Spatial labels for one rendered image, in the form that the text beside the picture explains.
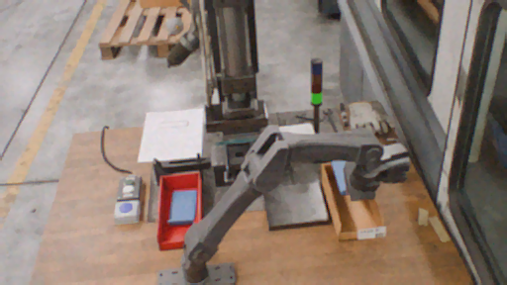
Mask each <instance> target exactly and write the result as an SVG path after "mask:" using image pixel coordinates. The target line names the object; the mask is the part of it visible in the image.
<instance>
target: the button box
mask: <svg viewBox="0 0 507 285"><path fill-rule="evenodd" d="M105 128H107V129H109V128H108V126H104V128H103V130H102V133H101V140H100V147H101V153H102V155H103V157H104V160H105V161H106V162H107V163H108V164H109V165H110V166H112V167H113V168H115V169H117V170H118V171H121V172H125V173H130V174H131V175H129V176H128V177H120V182H119V186H118V196H117V202H123V201H131V200H139V201H140V204H141V199H142V191H143V178H142V176H141V175H139V176H135V175H134V174H133V173H132V171H130V170H127V169H122V168H118V167H117V166H115V165H114V164H112V163H111V162H110V161H109V160H108V159H107V158H106V156H105V154H104V130H105ZM127 179H133V180H134V182H135V183H134V184H133V185H131V186H133V189H134V190H133V191H131V192H130V193H125V192H124V191H123V189H124V187H125V186H126V185H125V181H126V180H127Z"/></svg>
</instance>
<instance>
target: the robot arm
mask: <svg viewBox="0 0 507 285"><path fill-rule="evenodd" d="M276 139H277V141H276ZM306 160H341V161H345V162H346V163H345V167H344V168H343V172H344V176H345V177H344V179H345V183H346V193H347V194H350V197H351V202H354V201H357V200H363V199H366V200H374V199H375V197H376V195H375V191H377V188H378V187H379V186H380V185H381V183H380V181H382V182H383V183H390V184H396V183H398V182H402V183H403V182H405V180H406V179H407V178H408V177H407V173H406V172H408V171H409V169H410V162H409V151H408V150H407V149H406V148H405V147H404V145H403V144H402V143H401V142H400V143H396V144H393V145H387V146H382V144H381V143H380V142H379V141H378V140H377V137H376V136H375V135H374V134H373V133H372V131H371V130H370V129H367V128H351V131H350V132H343V133H331V134H298V133H288V132H281V131H280V130H279V127H278V125H270V126H268V127H267V128H265V131H264V132H263V133H262V134H261V136H260V137H259V138H258V140H257V141H256V143H255V144H254V145H253V147H252V149H251V150H249V152H248V154H247V156H246V161H245V162H244V163H243V164H242V166H241V168H242V172H240V173H239V176H238V177H237V179H236V181H235V183H234V184H233V186H231V188H230V190H228V192H227V193H226V195H224V197H223V198H222V199H221V200H220V202H219V203H218V204H217V205H216V207H215V208H213V209H212V211H211V213H209V214H208V216H207V217H205V218H204V219H203V220H201V221H200V222H199V224H197V223H194V224H193V225H192V227H190V229H189V230H188V231H187V232H186V233H185V237H184V238H185V243H184V245H183V251H184V254H183V255H182V256H181V258H180V264H181V267H178V268H170V269H162V270H160V271H159V272H158V273H157V285H235V284H236V276H235V263H234V262H222V263H215V264H207V262H208V261H209V260H210V259H211V258H212V257H213V256H214V255H215V254H216V253H217V251H218V250H219V249H220V248H219V244H221V241H222V240H223V239H224V236H225V235H226V233H227V232H228V231H229V230H230V228H231V226H233V225H234V224H235V222H236V221H237V220H238V219H239V217H240V216H241V215H242V214H243V213H244V212H245V211H246V209H247V208H248V207H249V206H250V205H251V204H252V203H253V202H254V201H255V200H256V199H258V198H260V197H261V195H263V194H264V193H266V194H268V193H269V192H270V191H272V190H275V189H276V188H277V187H278V186H279V185H280V183H281V181H282V177H283V170H284V166H285V163H292V162H297V161H306ZM230 268H232V269H230ZM231 279H233V280H231Z"/></svg>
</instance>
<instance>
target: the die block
mask: <svg viewBox="0 0 507 285"><path fill-rule="evenodd" d="M212 169H213V175H214V181H215V186H216V187H220V186H233V184H234V183H235V181H236V177H235V170H239V169H242V168H241V166H233V167H232V169H233V178H234V182H229V184H226V178H225V172H227V167H226V168H212Z"/></svg>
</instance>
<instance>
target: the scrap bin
mask: <svg viewBox="0 0 507 285"><path fill-rule="evenodd" d="M185 190H196V191H197V199H196V210H195V217H194V223H197V224H199V222H200V221H201V220H203V186H202V181H201V177H200V172H190V173H182V174H175V175H167V176H161V177H160V181H159V194H158V217H157V229H156V238H157V241H158V248H159V251H162V250H169V249H177V248H183V245H184V243H185V238H184V237H185V233H186V232H187V231H188V230H189V229H190V227H192V225H193V224H187V225H175V226H170V225H169V223H168V222H167V221H169V220H170V218H169V213H170V207H171V200H172V193H173V191H185Z"/></svg>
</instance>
